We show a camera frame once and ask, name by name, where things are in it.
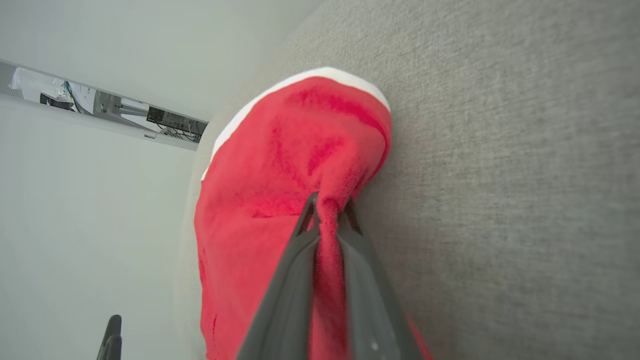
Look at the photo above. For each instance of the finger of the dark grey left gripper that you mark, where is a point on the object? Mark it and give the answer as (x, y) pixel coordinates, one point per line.
(116, 330)
(105, 350)

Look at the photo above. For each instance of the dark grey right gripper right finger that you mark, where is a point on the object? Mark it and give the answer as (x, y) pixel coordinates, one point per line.
(370, 300)

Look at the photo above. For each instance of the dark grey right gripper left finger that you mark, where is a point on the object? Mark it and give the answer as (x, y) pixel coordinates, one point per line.
(285, 300)

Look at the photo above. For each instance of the red shorts with white trim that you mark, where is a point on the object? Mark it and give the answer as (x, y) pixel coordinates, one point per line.
(270, 170)

